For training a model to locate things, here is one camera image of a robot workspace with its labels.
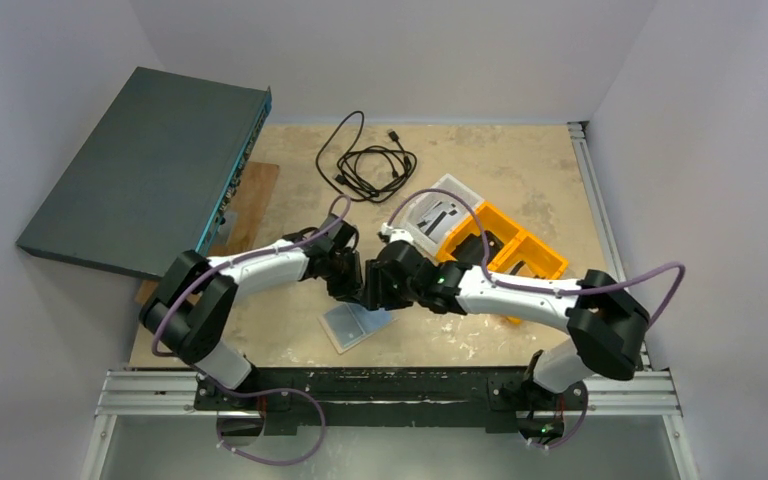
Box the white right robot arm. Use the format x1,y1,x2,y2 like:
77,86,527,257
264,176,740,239
361,240,649,393

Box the dark grey network switch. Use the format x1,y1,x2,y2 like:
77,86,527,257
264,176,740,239
16,67,272,280

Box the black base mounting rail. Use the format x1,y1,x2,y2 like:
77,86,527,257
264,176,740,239
194,366,586,437

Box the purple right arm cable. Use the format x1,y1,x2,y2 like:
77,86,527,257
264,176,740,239
383,187,687,333

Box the brown wooden board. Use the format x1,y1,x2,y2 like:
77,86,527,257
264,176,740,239
134,160,281,299

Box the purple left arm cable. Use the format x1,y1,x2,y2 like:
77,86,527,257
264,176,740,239
150,193,353,359

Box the black part in orange bin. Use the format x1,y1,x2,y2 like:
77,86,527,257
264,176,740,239
452,234,484,265

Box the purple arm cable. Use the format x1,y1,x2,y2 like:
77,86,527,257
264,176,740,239
383,187,687,333
150,193,353,359

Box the black coiled usb cable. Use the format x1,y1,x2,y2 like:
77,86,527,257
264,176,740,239
315,110,418,204

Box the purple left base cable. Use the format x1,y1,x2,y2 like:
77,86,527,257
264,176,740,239
215,391,328,469

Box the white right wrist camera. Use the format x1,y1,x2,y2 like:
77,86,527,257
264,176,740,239
378,223,413,244

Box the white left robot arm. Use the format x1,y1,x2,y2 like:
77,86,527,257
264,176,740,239
139,215,361,392

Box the white plastic bin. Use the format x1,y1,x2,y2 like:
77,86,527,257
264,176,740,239
392,174,484,257

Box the papers in white bin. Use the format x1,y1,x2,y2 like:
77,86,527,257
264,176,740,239
417,200,464,242

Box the orange plastic bin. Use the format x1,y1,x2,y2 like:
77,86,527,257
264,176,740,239
435,200,569,326

